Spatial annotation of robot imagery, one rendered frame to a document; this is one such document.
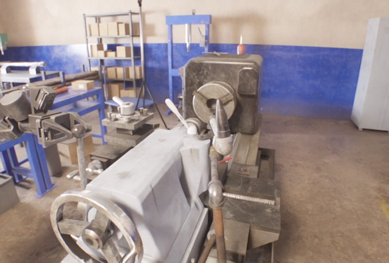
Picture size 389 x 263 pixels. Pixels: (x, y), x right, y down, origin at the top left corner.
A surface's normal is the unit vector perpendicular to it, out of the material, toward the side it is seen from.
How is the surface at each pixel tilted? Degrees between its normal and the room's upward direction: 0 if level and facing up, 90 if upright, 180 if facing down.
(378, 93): 90
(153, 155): 0
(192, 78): 90
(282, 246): 0
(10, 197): 90
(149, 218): 76
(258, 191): 0
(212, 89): 90
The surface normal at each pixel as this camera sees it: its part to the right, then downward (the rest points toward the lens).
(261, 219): 0.00, -0.95
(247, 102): -0.30, 0.31
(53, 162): 0.87, 0.16
